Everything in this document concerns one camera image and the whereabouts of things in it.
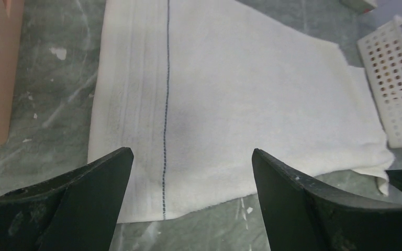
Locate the white terry towel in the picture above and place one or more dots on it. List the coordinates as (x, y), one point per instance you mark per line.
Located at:
(193, 87)

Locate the white perforated plastic basket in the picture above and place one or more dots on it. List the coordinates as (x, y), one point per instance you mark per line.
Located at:
(381, 53)

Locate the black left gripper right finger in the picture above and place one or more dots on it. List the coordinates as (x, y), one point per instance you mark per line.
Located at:
(303, 213)

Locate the white red small box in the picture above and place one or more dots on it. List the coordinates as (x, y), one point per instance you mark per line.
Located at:
(360, 6)

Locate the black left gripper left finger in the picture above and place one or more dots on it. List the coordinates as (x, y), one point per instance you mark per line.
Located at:
(77, 210)

